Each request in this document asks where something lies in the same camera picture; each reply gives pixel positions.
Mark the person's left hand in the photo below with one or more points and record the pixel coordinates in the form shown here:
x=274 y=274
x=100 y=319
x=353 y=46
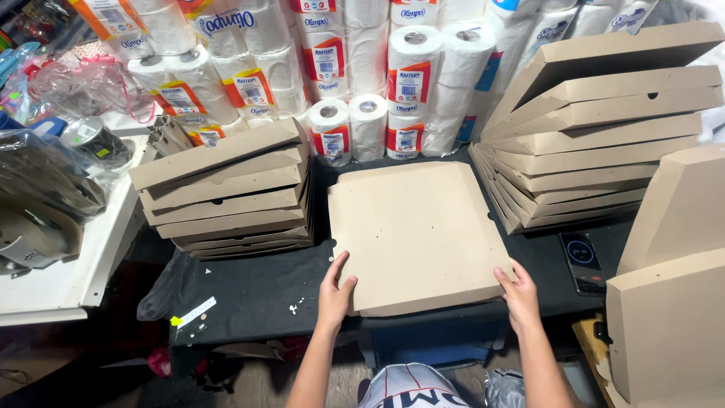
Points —
x=331 y=303

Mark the person's right hand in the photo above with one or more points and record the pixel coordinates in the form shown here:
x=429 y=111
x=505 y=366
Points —
x=524 y=303

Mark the brown cardboard pizza box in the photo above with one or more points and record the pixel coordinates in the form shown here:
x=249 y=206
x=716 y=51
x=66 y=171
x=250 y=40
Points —
x=416 y=235

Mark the black smartphone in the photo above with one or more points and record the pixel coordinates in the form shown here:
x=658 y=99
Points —
x=582 y=262

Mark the black table cloth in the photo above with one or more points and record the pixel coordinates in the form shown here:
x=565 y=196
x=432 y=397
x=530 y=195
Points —
x=255 y=289

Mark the wooden board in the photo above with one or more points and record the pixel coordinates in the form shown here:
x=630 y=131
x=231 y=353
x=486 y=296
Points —
x=592 y=351

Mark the silver grey plastic bag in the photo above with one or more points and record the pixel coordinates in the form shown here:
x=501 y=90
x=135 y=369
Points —
x=504 y=388

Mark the blue crate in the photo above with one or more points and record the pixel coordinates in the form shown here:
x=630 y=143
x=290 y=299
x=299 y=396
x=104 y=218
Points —
x=430 y=343

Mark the person's white printed shirt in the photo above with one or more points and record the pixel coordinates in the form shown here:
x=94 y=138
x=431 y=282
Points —
x=410 y=388

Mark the white paper strip yellow tip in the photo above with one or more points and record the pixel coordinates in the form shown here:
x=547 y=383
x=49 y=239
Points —
x=192 y=313

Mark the upright brown cardboard box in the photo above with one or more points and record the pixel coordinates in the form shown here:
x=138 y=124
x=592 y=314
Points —
x=677 y=209
x=668 y=334

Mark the low stack of cardboard boxes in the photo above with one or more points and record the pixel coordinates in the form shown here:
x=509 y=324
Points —
x=226 y=198

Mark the tall leaning stack of cardboard boxes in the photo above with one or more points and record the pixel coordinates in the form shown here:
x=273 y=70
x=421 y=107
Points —
x=589 y=153

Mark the folded cardboard dividers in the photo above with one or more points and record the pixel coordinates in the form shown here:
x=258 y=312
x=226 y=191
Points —
x=165 y=136

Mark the heap of toilet paper packs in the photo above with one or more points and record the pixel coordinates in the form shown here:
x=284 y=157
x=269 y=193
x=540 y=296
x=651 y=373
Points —
x=362 y=68

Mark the white side table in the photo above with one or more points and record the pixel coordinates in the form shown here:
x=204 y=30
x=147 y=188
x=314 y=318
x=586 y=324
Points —
x=85 y=266

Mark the black tape roll in wrap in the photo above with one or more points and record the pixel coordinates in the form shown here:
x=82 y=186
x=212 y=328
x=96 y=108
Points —
x=96 y=141

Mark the grey metal holders in bag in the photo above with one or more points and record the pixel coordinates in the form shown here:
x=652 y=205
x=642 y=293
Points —
x=34 y=238

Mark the clear bag with dark goods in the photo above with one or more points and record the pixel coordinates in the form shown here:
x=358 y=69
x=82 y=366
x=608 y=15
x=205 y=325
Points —
x=42 y=175

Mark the clear bag with pink ribbon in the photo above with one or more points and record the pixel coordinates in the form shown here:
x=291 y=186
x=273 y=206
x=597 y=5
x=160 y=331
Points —
x=85 y=85

